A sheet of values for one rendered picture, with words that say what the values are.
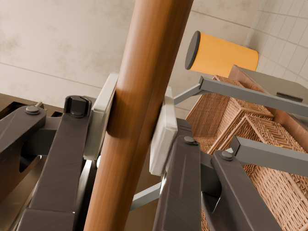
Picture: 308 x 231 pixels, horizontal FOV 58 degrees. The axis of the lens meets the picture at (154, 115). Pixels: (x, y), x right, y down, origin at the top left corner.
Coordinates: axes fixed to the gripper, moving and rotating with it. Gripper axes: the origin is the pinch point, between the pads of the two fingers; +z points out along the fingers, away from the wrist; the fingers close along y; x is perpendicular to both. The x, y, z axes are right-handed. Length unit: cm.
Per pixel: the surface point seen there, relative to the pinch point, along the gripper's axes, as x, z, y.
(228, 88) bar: -17, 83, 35
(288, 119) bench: -23, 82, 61
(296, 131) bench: -24, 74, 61
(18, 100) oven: -76, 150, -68
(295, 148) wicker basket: -27, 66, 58
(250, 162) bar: -19.9, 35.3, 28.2
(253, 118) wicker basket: -26, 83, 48
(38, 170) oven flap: -75, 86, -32
